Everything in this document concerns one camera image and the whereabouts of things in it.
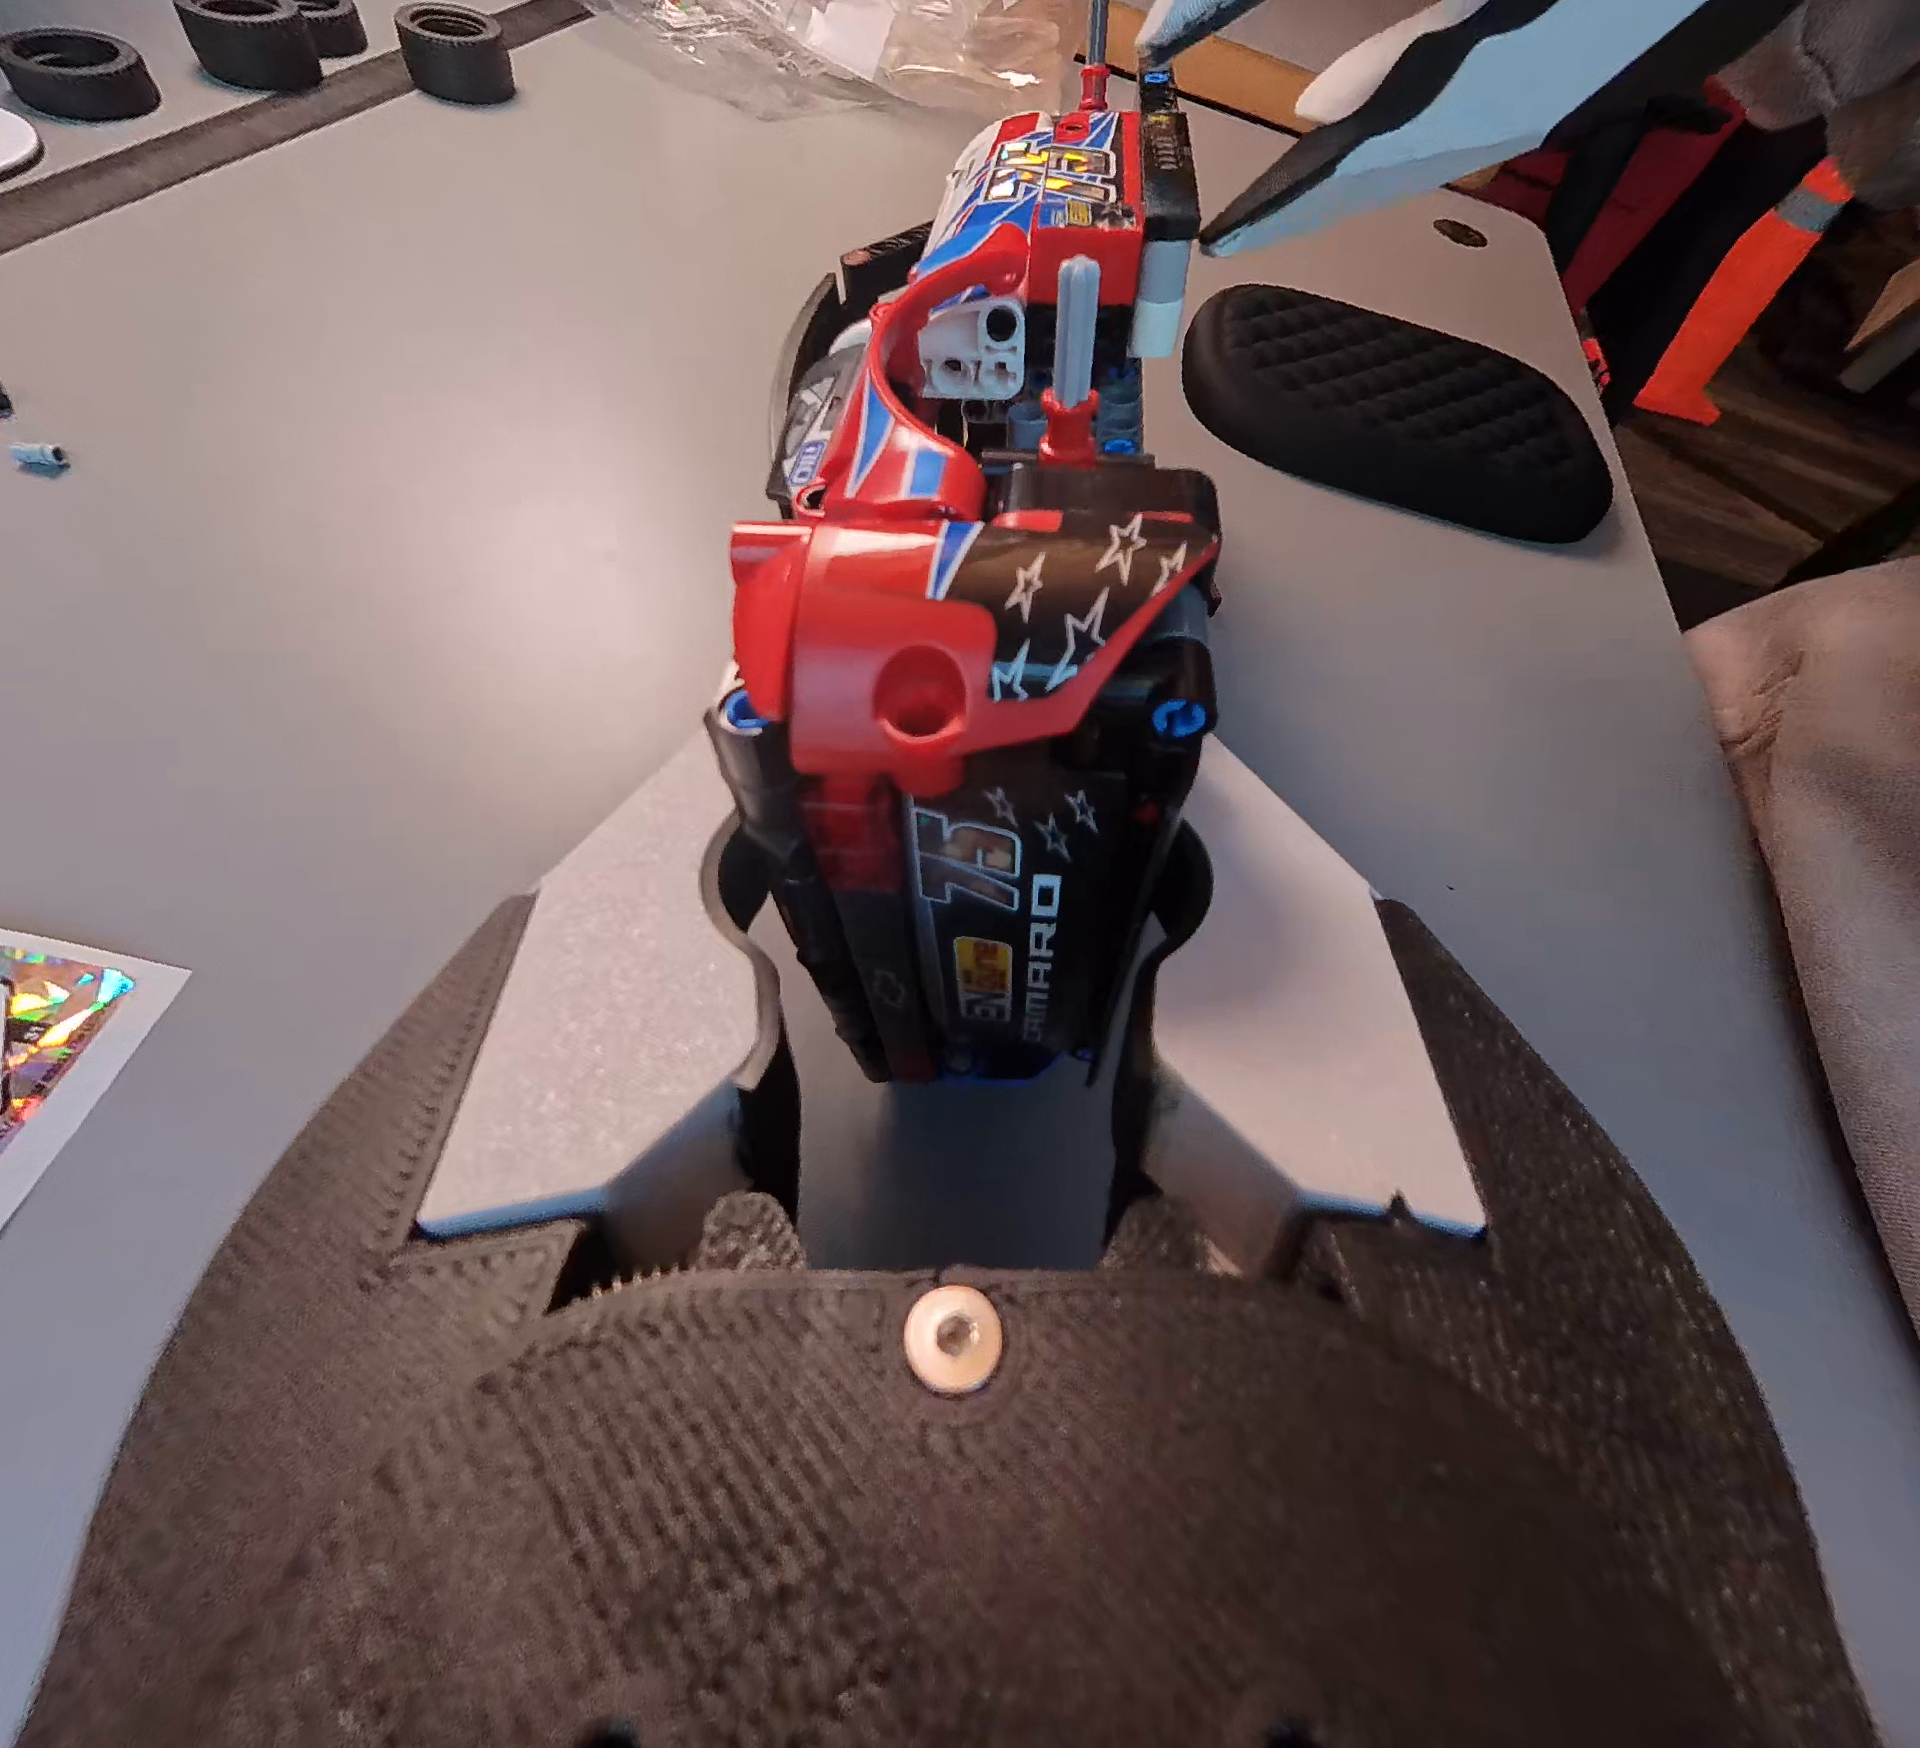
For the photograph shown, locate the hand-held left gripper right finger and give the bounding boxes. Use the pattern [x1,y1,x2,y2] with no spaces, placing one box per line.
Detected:
[1129,731,1491,1276]

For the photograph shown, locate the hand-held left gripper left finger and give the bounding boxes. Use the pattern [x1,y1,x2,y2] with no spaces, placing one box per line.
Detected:
[413,726,787,1243]

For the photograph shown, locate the red blue lego car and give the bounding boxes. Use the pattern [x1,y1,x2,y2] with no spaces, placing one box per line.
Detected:
[702,0,1223,1090]

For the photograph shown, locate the person's right forearm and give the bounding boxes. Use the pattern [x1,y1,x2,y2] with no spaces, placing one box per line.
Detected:
[1722,0,1920,213]

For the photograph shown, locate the red office chair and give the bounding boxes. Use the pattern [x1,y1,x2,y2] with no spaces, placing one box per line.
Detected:
[1499,81,1760,391]

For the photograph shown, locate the orange traffic cone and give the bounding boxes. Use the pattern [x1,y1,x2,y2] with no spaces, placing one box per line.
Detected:
[1628,155,1844,422]

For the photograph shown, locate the holographic sticker sheet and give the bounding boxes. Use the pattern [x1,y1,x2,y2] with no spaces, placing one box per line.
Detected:
[0,928,191,1235]

